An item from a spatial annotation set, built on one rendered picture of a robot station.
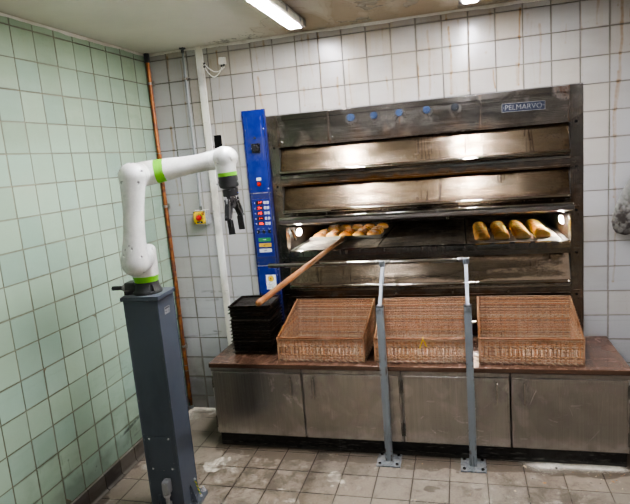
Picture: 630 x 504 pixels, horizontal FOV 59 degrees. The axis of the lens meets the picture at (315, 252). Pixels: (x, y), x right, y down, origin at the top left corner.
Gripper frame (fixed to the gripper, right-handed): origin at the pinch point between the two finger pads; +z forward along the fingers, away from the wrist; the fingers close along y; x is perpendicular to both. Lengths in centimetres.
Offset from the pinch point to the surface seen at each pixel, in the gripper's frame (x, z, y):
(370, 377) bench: 46, 103, -51
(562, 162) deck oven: 169, -3, -106
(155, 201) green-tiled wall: -97, -12, -104
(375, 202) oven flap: 55, 8, -108
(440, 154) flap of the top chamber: 99, -17, -108
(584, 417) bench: 160, 130, -47
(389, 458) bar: 52, 152, -44
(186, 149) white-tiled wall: -72, -44, -116
